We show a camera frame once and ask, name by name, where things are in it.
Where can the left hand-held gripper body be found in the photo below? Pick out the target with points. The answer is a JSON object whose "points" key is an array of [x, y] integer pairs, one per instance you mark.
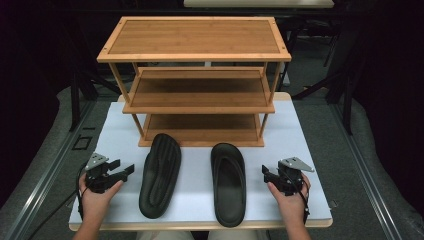
{"points": [[98, 178]]}

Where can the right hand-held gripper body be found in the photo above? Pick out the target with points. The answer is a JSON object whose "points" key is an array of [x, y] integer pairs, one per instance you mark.
{"points": [[290, 176]]}

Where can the black slipper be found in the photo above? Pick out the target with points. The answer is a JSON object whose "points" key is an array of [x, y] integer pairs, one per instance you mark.
{"points": [[160, 173], [228, 186]]}

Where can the wooden three-tier shoe rack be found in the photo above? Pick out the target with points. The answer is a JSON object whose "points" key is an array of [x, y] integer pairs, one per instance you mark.
{"points": [[196, 36]]}

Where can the person's left hand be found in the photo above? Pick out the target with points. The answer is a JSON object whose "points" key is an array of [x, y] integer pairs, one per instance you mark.
{"points": [[95, 205]]}

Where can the person's right hand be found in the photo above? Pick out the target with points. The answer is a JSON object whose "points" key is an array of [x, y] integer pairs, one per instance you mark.
{"points": [[293, 208]]}

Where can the person's right leg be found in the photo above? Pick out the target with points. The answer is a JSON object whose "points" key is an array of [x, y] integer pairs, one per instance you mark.
{"points": [[236, 236]]}

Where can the person's leg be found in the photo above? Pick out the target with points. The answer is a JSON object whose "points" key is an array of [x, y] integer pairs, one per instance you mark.
{"points": [[163, 236], [236, 236]]}

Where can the white table mat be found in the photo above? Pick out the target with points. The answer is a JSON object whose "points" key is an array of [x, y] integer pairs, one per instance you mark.
{"points": [[196, 180]]}

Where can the person's left leg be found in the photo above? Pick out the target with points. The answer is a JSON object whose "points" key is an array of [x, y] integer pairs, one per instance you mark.
{"points": [[163, 236]]}

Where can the black metal stand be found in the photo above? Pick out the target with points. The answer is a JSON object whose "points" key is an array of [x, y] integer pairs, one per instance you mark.
{"points": [[347, 100], [75, 100]]}

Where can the black floor socket frame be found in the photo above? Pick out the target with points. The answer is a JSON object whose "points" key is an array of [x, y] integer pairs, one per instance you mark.
{"points": [[82, 142]]}

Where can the metal floor rail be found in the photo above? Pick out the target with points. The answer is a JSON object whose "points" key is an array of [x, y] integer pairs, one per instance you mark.
{"points": [[366, 173], [43, 180]]}

